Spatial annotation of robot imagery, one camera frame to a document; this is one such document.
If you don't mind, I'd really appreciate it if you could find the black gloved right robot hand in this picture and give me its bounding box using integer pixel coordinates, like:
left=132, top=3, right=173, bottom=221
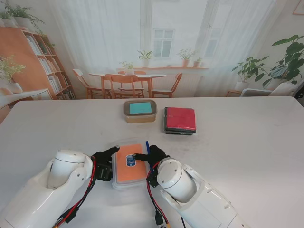
left=133, top=144, right=171, bottom=170

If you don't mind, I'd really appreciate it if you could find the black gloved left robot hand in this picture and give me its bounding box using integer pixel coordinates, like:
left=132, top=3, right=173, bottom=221
left=91, top=146, right=121, bottom=167

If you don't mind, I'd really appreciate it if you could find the clear lid with orange label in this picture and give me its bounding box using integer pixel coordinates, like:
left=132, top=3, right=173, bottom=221
left=113, top=142, right=149, bottom=186

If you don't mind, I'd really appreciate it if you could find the black plastic tray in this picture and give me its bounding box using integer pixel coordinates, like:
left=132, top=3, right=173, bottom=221
left=163, top=106, right=198, bottom=136

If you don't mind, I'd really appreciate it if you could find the clear container with blue clips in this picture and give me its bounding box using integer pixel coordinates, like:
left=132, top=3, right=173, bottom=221
left=108, top=138, right=152, bottom=190

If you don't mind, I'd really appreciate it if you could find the brown paper food container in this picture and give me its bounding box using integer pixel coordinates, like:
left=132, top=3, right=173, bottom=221
left=123, top=99, right=158, bottom=124

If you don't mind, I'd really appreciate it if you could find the red container lid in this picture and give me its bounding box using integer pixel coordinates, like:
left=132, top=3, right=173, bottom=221
left=165, top=107, right=197, bottom=133

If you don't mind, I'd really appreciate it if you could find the clear lid with teal label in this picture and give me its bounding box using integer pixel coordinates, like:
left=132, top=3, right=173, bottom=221
left=123, top=100, right=158, bottom=117

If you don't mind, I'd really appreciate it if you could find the printed room scene backdrop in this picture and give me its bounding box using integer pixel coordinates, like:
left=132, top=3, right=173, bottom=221
left=0, top=0, right=304, bottom=125

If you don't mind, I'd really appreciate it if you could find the black equipment piece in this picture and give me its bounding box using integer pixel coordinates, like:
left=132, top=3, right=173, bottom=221
left=294, top=82, right=304, bottom=101

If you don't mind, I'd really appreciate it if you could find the left arm red black cable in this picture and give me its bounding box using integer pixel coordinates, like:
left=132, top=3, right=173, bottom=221
left=53, top=158, right=98, bottom=228

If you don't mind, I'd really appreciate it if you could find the arm red black cable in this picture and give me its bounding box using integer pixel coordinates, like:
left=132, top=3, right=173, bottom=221
left=53, top=158, right=98, bottom=228
left=145, top=162, right=188, bottom=228

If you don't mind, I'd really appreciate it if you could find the right arm red black cable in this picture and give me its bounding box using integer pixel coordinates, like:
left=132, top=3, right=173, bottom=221
left=145, top=162, right=188, bottom=228

